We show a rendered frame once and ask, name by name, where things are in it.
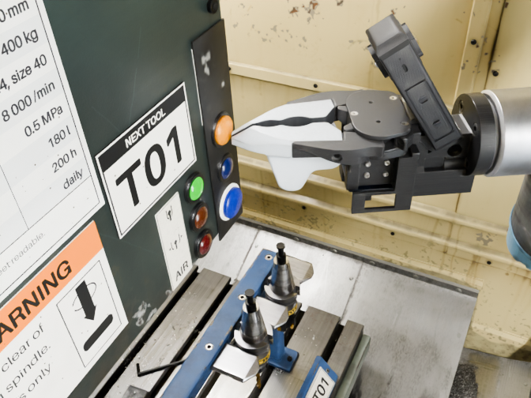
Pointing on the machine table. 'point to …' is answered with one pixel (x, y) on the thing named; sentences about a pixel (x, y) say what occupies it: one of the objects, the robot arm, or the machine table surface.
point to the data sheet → (38, 147)
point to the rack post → (280, 357)
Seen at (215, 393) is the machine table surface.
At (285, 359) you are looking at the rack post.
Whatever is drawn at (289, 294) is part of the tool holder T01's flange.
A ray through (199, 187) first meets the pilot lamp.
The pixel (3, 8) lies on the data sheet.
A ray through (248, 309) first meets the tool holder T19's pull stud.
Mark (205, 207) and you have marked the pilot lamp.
